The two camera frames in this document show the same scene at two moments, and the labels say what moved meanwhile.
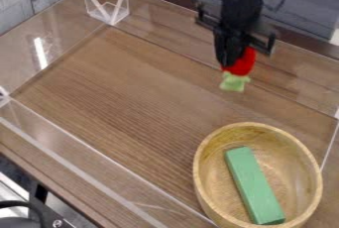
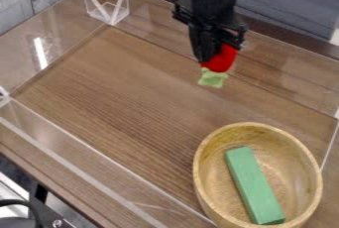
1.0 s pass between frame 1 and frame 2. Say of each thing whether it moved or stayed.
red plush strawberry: moved
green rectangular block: stayed
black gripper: moved
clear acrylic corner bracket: stayed
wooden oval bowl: stayed
